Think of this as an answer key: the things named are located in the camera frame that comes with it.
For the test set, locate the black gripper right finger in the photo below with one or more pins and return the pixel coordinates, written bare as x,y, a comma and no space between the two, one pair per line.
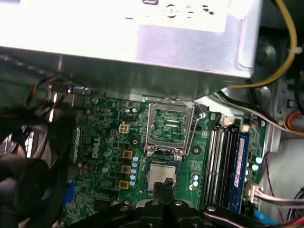
213,218

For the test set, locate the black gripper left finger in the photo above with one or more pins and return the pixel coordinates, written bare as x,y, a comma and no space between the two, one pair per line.
118,216

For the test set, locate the silver CPU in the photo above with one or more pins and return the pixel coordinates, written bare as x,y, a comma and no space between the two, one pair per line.
159,172

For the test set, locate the metal socket cover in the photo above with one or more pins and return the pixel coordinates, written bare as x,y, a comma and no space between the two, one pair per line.
151,123

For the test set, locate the CPU socket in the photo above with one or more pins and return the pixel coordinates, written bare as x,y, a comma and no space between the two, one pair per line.
164,156

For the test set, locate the blue board connector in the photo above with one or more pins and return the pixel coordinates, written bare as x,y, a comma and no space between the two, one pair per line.
71,194

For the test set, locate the empty RAM slot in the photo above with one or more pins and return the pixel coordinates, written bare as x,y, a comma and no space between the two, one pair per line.
211,166
229,166
219,166

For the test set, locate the blue installed RAM stick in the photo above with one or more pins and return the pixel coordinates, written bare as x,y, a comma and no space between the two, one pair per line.
240,166

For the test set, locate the black case fan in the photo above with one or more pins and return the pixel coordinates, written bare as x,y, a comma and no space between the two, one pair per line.
31,185

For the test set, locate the green motherboard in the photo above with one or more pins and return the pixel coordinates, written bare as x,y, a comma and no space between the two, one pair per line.
140,123

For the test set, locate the metal locking lever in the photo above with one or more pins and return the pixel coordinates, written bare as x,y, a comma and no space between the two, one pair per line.
198,108

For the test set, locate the black PC case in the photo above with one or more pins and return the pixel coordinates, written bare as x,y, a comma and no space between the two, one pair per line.
281,95

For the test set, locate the grey power supply unit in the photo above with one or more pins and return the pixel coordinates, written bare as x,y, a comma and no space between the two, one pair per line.
95,35

